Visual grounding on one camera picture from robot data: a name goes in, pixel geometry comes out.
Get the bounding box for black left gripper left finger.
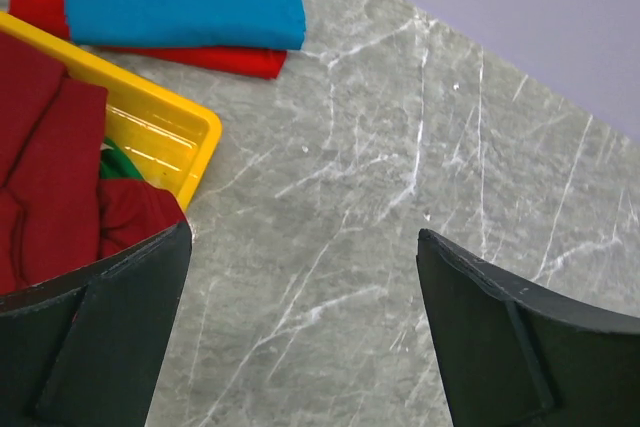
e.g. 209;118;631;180
1;222;192;427

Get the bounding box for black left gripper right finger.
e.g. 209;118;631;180
417;229;639;426

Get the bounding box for crumpled dark red t-shirt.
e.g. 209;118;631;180
1;34;185;293

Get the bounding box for green t-shirt in bin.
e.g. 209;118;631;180
99;137;144;180

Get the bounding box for yellow plastic bin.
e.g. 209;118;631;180
1;12;223;209

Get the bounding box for folded bright red t-shirt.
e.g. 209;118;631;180
9;0;287;80

